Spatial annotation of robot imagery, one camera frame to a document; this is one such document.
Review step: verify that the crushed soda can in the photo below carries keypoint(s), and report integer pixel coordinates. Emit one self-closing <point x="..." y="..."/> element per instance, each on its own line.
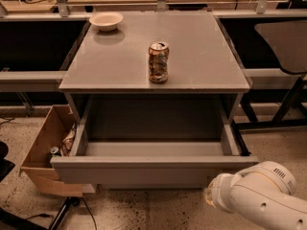
<point x="158" y="61"/>

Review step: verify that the white ceramic bowl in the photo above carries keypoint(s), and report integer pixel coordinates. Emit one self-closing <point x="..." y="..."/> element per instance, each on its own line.
<point x="106" y="21"/>

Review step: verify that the grey drawer cabinet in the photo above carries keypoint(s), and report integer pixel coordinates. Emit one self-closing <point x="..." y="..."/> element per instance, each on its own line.
<point x="200" y="59"/>

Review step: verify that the green can in box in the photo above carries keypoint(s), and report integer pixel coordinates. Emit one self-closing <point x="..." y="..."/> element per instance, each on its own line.
<point x="55" y="151"/>

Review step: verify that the grey top drawer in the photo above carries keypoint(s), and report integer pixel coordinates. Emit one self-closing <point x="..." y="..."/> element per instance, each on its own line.
<point x="148" y="144"/>

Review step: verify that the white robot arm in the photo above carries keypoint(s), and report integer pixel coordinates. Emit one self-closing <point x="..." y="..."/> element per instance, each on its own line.
<point x="262" y="194"/>

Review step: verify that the grey chair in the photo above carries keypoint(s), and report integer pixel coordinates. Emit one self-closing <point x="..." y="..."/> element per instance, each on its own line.
<point x="288" y="41"/>

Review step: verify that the cardboard box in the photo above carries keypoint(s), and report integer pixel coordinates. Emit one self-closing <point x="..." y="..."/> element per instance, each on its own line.
<point x="36" y="165"/>

